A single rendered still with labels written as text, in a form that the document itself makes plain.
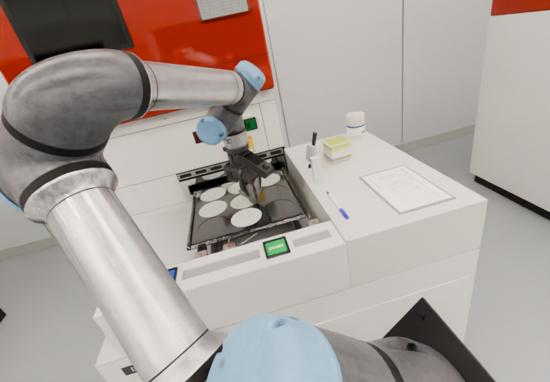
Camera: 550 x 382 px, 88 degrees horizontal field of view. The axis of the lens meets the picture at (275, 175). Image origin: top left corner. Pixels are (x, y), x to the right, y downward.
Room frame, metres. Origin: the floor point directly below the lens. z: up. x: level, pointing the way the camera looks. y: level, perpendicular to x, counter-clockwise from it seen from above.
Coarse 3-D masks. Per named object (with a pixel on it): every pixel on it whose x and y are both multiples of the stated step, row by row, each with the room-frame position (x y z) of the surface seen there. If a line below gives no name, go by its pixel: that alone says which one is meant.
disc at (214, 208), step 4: (220, 200) 0.90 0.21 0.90; (208, 204) 0.89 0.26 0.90; (212, 204) 0.89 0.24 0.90; (216, 204) 0.88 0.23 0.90; (220, 204) 0.87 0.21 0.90; (224, 204) 0.87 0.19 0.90; (204, 208) 0.87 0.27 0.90; (208, 208) 0.87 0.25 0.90; (212, 208) 0.86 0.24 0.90; (216, 208) 0.86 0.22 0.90; (220, 208) 0.85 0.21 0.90; (224, 208) 0.84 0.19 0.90; (200, 212) 0.85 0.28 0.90; (204, 212) 0.85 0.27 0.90; (208, 212) 0.84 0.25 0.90; (212, 212) 0.84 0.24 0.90; (216, 212) 0.83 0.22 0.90; (220, 212) 0.82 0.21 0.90; (204, 216) 0.82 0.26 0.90; (208, 216) 0.81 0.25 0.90; (212, 216) 0.81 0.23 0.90
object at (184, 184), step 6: (276, 156) 1.09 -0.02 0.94; (282, 156) 1.09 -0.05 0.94; (270, 162) 1.09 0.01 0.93; (276, 162) 1.09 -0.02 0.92; (204, 174) 1.07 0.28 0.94; (210, 174) 1.06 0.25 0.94; (216, 174) 1.06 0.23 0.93; (222, 174) 1.07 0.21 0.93; (186, 180) 1.05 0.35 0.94; (192, 180) 1.05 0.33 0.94; (198, 180) 1.06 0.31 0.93; (204, 180) 1.06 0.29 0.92; (186, 186) 1.05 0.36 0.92; (186, 192) 1.05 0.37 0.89; (186, 198) 1.05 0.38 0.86; (192, 198) 1.05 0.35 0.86
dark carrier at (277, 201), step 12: (228, 192) 0.95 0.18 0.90; (264, 192) 0.89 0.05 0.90; (276, 192) 0.87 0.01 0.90; (288, 192) 0.85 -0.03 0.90; (204, 204) 0.90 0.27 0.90; (228, 204) 0.86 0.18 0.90; (264, 204) 0.81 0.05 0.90; (276, 204) 0.80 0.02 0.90; (288, 204) 0.78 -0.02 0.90; (216, 216) 0.80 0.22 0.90; (228, 216) 0.79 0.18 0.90; (264, 216) 0.74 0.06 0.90; (276, 216) 0.73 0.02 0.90; (288, 216) 0.72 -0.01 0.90; (204, 228) 0.75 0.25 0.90; (216, 228) 0.73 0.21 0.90; (228, 228) 0.72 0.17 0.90; (240, 228) 0.71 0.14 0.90; (192, 240) 0.70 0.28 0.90; (204, 240) 0.69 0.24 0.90
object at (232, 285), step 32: (320, 224) 0.57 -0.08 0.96; (224, 256) 0.53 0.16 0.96; (256, 256) 0.51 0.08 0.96; (288, 256) 0.48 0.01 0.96; (320, 256) 0.48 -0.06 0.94; (192, 288) 0.45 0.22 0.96; (224, 288) 0.45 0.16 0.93; (256, 288) 0.46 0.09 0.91; (288, 288) 0.47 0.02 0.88; (320, 288) 0.48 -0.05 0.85; (96, 320) 0.43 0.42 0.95; (224, 320) 0.45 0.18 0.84
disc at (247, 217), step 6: (246, 210) 0.80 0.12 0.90; (252, 210) 0.79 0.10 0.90; (258, 210) 0.78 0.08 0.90; (234, 216) 0.78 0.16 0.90; (240, 216) 0.77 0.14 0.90; (246, 216) 0.76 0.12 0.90; (252, 216) 0.76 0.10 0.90; (258, 216) 0.75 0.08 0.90; (234, 222) 0.74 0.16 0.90; (240, 222) 0.74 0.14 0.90; (246, 222) 0.73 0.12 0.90; (252, 222) 0.72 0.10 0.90
